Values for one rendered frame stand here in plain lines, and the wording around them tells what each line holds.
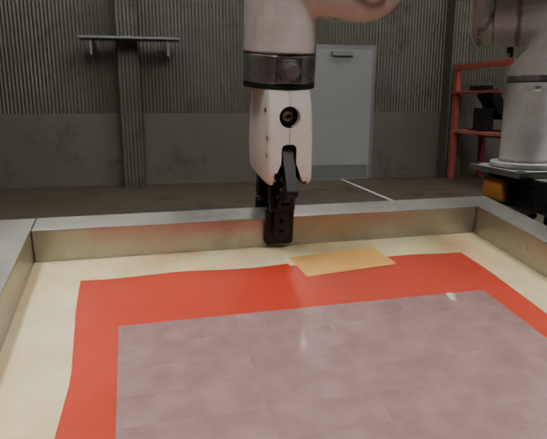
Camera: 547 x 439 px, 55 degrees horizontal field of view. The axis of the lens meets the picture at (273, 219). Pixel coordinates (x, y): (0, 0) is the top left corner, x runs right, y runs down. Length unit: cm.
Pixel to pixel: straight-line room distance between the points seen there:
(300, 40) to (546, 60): 62
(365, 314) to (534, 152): 66
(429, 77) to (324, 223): 907
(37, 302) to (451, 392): 35
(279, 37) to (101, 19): 814
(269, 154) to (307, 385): 24
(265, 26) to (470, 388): 36
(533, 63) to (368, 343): 74
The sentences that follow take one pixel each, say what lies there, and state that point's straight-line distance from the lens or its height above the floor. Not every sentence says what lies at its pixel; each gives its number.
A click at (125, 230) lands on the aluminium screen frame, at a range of 57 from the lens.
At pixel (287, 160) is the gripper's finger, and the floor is 120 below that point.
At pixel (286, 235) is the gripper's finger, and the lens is 58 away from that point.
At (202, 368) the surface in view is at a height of 107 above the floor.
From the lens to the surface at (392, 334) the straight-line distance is 45.
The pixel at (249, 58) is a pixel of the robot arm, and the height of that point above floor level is 130.
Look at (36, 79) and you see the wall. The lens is 871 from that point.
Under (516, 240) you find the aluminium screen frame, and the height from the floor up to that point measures 111.
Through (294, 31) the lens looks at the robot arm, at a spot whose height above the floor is 132.
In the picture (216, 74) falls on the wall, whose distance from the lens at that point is 858.
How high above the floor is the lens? 125
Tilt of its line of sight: 12 degrees down
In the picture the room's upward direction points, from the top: straight up
